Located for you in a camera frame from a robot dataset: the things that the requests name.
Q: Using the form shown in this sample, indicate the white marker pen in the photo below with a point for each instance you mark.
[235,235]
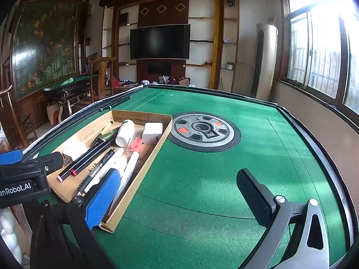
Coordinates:
[125,178]

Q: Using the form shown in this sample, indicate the cardboard box tray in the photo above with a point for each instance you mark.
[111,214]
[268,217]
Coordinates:
[146,157]

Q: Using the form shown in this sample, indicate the wooden chair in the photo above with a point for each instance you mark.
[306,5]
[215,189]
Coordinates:
[101,92]

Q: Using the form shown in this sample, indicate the black clear ballpoint pen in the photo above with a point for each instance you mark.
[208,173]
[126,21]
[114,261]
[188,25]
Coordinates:
[94,172]

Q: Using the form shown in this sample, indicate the black marker pink cap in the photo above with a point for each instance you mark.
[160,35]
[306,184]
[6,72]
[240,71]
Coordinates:
[65,173]

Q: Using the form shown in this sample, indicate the round mahjong table control panel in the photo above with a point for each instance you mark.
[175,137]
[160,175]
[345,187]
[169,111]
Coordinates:
[204,132]

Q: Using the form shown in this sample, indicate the yellow black pen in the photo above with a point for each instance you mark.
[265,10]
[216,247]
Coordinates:
[106,128]

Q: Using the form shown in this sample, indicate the white floor air conditioner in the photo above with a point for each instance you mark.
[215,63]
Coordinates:
[265,61]

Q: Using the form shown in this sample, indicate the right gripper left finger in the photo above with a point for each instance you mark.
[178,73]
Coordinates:
[99,197]

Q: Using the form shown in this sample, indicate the black marker red end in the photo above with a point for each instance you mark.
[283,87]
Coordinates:
[83,161]

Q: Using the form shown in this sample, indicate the small silver grey box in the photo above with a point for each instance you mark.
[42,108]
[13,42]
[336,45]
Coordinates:
[72,150]

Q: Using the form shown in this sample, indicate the olive green lighter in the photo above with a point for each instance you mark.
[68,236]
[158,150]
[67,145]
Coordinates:
[108,136]

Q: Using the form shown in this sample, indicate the black teal tipped rod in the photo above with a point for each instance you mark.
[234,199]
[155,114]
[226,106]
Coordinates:
[109,106]
[123,99]

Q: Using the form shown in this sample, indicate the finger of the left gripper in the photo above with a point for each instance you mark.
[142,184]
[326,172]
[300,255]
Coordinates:
[10,157]

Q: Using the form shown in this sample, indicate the white cylindrical bottle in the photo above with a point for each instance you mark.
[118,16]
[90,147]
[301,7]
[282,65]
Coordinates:
[125,133]

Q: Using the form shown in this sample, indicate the white power adapter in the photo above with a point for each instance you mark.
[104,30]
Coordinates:
[152,133]

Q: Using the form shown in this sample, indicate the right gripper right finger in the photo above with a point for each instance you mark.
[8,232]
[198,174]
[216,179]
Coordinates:
[258,197]

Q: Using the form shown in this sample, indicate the large floral wall painting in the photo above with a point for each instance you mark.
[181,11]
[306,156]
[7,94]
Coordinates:
[44,44]

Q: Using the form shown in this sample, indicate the black wall television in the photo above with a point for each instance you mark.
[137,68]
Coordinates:
[160,42]

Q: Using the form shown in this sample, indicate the left hand white glove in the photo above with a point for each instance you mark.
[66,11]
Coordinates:
[8,234]

